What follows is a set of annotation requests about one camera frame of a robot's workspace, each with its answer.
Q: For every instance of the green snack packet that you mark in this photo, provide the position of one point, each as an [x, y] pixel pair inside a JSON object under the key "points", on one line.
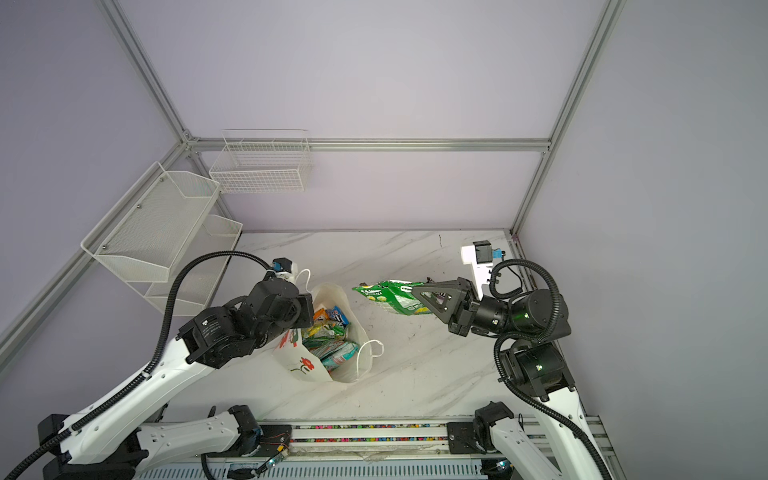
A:
{"points": [[322, 333]]}

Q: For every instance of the blue snack packet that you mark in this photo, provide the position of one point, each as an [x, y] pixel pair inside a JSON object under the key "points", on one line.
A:
{"points": [[338, 317]]}

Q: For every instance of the lower white mesh shelf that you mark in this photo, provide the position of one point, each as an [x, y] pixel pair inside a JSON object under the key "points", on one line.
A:
{"points": [[197, 289]]}

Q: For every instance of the white floral paper bag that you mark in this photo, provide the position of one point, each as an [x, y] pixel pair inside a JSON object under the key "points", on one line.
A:
{"points": [[334, 348]]}

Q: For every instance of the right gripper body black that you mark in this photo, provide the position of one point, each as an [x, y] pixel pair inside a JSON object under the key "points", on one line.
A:
{"points": [[465, 318]]}

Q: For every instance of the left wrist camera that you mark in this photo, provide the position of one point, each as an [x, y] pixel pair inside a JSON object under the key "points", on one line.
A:
{"points": [[282, 265]]}

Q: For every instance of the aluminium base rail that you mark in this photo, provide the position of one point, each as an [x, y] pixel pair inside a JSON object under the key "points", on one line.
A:
{"points": [[407, 449]]}

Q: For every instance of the teal snack packet top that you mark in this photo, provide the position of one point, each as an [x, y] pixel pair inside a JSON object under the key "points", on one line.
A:
{"points": [[340, 355]]}

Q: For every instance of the white mesh shelf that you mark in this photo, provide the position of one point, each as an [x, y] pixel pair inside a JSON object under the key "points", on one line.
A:
{"points": [[197, 289], [144, 236]]}

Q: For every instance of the upper white mesh shelf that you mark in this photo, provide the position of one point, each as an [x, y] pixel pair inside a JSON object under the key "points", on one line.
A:
{"points": [[144, 236]]}

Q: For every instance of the orange snack packet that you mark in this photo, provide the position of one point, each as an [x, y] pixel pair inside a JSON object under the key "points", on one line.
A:
{"points": [[320, 317]]}

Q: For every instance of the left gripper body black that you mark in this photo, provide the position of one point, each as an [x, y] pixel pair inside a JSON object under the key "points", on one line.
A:
{"points": [[299, 317]]}

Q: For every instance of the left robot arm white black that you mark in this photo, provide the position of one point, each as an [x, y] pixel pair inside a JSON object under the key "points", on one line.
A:
{"points": [[122, 442]]}

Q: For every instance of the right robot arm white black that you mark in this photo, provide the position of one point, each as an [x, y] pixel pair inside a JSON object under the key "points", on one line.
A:
{"points": [[524, 327]]}

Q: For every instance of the yellow-green snack packet back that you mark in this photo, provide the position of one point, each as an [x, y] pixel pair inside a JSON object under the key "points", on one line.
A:
{"points": [[395, 296]]}

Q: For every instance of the white wire basket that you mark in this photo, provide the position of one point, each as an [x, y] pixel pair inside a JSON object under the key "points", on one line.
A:
{"points": [[256, 161]]}

